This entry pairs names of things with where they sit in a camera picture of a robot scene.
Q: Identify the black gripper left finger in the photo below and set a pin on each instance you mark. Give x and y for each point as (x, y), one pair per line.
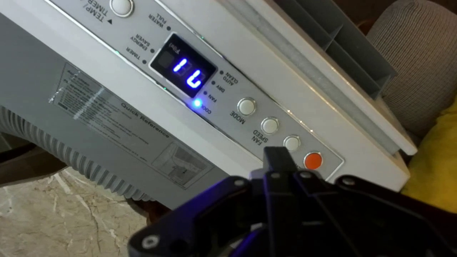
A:
(208, 214)

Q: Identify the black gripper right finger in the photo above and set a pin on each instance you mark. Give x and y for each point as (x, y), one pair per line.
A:
(361, 218)

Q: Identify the white portable air conditioner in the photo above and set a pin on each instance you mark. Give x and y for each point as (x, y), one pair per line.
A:
(104, 80)

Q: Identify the yellow pillow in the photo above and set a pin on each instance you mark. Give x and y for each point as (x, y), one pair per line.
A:
(435, 165)

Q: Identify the marble top side table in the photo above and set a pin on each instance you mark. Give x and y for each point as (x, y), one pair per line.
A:
(61, 218)

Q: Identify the beige cushion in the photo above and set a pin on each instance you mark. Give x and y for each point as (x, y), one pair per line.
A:
(418, 51)

